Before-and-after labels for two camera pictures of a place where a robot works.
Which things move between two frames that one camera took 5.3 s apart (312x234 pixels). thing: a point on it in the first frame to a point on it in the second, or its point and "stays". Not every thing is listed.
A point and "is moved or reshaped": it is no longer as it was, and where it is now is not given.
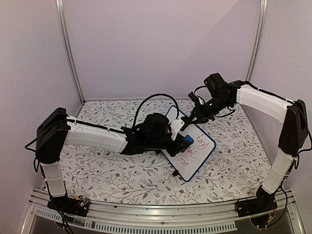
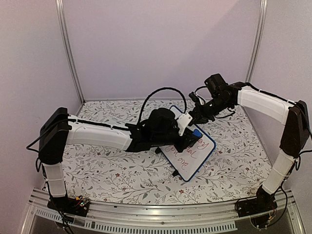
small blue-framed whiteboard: [187, 163] stays
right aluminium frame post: [257, 41] stays
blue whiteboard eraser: [189, 138] is moved or reshaped
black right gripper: [199, 119] stays
